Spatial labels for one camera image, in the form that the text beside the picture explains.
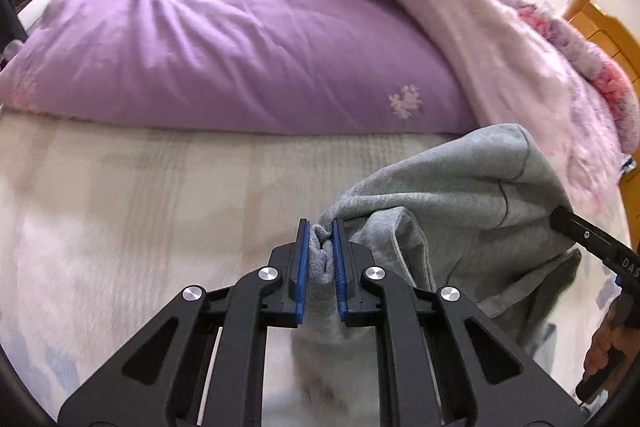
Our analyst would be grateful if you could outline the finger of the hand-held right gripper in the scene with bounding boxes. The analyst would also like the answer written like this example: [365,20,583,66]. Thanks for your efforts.
[550,207,640,269]

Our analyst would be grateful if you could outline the grey sweatshirt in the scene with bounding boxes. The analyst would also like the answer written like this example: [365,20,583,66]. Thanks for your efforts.
[291,123,583,427]

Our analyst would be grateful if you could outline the person's right hand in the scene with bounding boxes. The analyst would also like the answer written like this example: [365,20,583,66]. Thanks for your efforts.
[583,297,640,383]

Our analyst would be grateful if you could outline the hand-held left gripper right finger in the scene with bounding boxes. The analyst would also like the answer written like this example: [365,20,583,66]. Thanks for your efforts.
[332,217,585,427]

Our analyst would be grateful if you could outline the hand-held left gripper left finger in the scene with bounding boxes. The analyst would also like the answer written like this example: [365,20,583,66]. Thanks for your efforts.
[57,218,312,427]

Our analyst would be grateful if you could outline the purple floral duvet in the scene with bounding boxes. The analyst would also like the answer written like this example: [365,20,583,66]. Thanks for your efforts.
[0,0,640,212]

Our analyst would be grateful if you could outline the white bed sheet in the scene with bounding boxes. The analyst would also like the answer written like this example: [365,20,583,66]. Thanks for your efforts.
[0,107,632,427]

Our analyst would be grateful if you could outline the wooden headboard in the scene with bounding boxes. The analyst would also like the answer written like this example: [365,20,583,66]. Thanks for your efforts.
[559,0,640,258]

